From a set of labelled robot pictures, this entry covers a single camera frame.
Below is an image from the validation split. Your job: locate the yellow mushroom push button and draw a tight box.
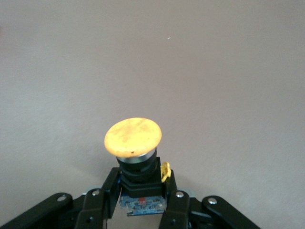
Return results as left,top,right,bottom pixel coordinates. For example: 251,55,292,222
104,117,172,217

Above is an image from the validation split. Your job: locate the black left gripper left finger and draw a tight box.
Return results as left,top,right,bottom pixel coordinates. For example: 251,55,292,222
75,167,122,229

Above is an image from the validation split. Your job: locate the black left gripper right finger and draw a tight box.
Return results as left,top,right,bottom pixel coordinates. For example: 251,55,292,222
158,170,190,229

